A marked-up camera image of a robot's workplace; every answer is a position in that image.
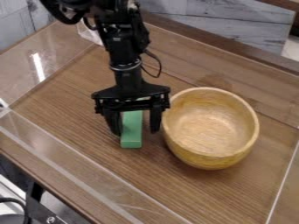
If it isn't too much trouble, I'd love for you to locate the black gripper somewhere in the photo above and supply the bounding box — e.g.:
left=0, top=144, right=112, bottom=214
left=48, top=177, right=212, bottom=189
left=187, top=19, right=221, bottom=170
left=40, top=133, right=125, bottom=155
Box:
left=91, top=60, right=171, bottom=136

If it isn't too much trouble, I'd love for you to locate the brown wooden bowl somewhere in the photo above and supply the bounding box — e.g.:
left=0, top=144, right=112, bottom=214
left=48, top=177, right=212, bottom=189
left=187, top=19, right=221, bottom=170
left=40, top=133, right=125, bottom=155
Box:
left=163, top=87, right=260, bottom=170

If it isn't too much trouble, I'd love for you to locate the black table leg bracket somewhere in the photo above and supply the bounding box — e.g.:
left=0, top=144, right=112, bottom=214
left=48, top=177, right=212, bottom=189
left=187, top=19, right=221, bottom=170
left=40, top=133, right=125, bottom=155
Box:
left=25, top=182, right=68, bottom=224

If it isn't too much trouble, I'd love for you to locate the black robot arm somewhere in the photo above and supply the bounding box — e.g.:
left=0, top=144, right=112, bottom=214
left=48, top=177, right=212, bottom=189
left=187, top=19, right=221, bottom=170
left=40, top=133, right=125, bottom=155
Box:
left=40, top=0, right=171, bottom=136

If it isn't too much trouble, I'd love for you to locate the green rectangular block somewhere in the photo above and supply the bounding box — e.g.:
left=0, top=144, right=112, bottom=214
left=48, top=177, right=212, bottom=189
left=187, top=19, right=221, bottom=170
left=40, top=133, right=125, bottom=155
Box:
left=120, top=111, right=143, bottom=149

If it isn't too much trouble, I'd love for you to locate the clear acrylic corner bracket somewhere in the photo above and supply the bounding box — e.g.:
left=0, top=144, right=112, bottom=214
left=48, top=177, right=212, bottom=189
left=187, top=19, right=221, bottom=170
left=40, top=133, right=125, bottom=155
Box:
left=76, top=21, right=103, bottom=46

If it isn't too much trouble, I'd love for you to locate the black cable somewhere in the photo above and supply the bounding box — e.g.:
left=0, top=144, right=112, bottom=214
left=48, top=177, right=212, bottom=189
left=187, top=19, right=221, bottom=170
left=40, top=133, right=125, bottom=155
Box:
left=139, top=49, right=163, bottom=79

